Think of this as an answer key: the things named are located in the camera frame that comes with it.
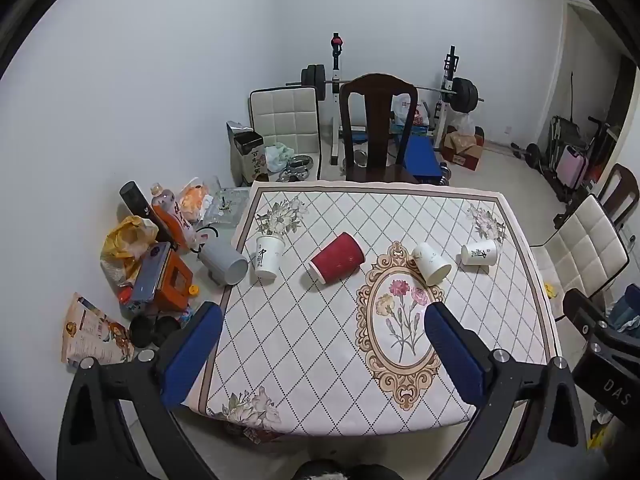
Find blue weight bench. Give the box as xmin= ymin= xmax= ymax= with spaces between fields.
xmin=392 ymin=127 xmax=449 ymax=186

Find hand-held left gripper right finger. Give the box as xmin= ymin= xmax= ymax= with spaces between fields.
xmin=424 ymin=301 xmax=589 ymax=480

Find grey smartphone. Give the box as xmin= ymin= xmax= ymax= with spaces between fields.
xmin=129 ymin=241 xmax=172 ymax=306

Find orange snack bag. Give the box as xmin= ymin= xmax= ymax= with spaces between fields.
xmin=177 ymin=178 xmax=211 ymax=223

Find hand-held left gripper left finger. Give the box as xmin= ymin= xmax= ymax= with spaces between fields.
xmin=56 ymin=301 xmax=224 ymax=480

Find barbell with black plates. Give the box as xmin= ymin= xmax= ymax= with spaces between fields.
xmin=286 ymin=64 xmax=486 ymax=114

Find small dumbbell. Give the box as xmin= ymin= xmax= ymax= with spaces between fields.
xmin=510 ymin=142 xmax=544 ymax=166

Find white plastic bag red print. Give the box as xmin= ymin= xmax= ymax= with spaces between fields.
xmin=390 ymin=92 xmax=431 ymax=128

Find pale green plastic bag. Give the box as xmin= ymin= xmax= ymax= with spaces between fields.
xmin=263 ymin=143 xmax=293 ymax=172

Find black printed box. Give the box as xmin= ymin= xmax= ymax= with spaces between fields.
xmin=227 ymin=121 xmax=266 ymax=187

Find white padded chair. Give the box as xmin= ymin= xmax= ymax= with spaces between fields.
xmin=529 ymin=194 xmax=631 ymax=322
xmin=248 ymin=86 xmax=322 ymax=182

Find blue cloth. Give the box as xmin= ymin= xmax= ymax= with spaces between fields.
xmin=609 ymin=284 xmax=640 ymax=333

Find printed paper leaflet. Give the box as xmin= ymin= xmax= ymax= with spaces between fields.
xmin=61 ymin=292 xmax=136 ymax=366

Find floral diamond-pattern tablecloth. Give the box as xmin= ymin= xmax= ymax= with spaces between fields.
xmin=199 ymin=180 xmax=562 ymax=437

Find grey mug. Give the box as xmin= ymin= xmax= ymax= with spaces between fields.
xmin=196 ymin=240 xmax=249 ymax=286

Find white cup with black print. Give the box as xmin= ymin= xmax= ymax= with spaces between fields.
xmin=254 ymin=235 xmax=286 ymax=280
xmin=460 ymin=239 xmax=499 ymax=266

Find red paper cup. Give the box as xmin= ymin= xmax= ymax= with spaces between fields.
xmin=308 ymin=232 xmax=365 ymax=285

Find yellow plastic bag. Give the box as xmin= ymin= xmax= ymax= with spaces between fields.
xmin=100 ymin=215 xmax=160 ymax=286

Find plastic drink bottle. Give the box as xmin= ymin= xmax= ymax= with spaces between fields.
xmin=150 ymin=183 xmax=193 ymax=241

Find dark wooden chair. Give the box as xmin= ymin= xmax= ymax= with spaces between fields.
xmin=338 ymin=73 xmax=420 ymax=184
xmin=597 ymin=163 xmax=640 ymax=228

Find pink suitcase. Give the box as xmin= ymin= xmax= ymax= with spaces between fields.
xmin=556 ymin=144 xmax=589 ymax=192

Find orange box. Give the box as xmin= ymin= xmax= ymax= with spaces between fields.
xmin=150 ymin=247 xmax=196 ymax=313

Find plain white paper cup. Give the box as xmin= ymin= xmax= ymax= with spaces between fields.
xmin=412 ymin=242 xmax=453 ymax=286

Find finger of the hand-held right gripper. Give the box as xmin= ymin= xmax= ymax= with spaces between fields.
xmin=562 ymin=288 xmax=617 ymax=335

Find cardboard box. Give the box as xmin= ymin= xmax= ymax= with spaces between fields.
xmin=442 ymin=127 xmax=486 ymax=174

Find clear glass tray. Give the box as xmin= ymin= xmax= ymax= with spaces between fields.
xmin=202 ymin=186 xmax=251 ymax=228

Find white squat rack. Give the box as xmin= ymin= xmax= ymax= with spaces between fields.
xmin=327 ymin=32 xmax=461 ymax=167

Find clear plastic bag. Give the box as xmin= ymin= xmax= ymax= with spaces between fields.
xmin=452 ymin=112 xmax=477 ymax=139

